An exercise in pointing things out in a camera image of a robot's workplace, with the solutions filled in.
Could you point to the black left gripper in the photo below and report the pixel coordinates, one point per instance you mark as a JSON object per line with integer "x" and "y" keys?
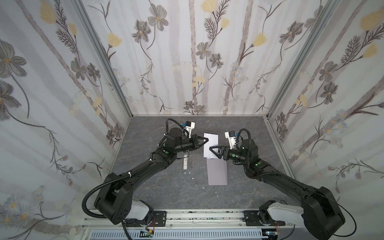
{"x": 195, "y": 142}

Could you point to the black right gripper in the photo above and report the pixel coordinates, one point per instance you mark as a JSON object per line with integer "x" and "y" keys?
{"x": 223, "y": 152}

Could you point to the grey paper envelope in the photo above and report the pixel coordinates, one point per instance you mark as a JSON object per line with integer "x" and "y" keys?
{"x": 217, "y": 172}

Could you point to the blue bordered letter paper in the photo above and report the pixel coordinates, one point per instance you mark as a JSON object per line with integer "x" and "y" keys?
{"x": 212, "y": 142}

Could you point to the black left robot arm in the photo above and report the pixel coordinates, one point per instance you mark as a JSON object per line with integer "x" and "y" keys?
{"x": 115, "y": 195}

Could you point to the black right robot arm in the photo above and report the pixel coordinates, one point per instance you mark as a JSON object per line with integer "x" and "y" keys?
{"x": 317, "y": 209}

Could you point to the white glue stick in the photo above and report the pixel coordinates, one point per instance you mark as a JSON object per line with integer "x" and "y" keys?
{"x": 185, "y": 163}

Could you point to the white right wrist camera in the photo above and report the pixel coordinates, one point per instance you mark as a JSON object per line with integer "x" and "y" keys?
{"x": 231, "y": 136}

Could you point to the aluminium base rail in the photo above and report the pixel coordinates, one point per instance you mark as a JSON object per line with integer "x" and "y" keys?
{"x": 188, "y": 219}

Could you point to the white slotted cable duct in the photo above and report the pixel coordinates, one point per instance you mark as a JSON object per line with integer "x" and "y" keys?
{"x": 196, "y": 234}

